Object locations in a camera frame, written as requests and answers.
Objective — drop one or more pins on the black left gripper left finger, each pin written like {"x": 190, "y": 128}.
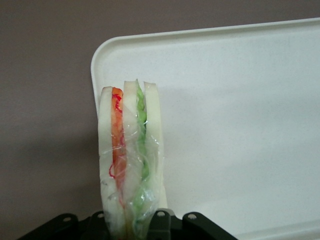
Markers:
{"x": 75, "y": 228}

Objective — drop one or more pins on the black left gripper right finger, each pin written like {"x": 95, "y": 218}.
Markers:
{"x": 180, "y": 228}

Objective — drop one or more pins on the cream rectangular tray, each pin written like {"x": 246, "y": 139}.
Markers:
{"x": 225, "y": 100}

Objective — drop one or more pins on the triangle sandwich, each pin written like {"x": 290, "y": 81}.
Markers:
{"x": 130, "y": 150}

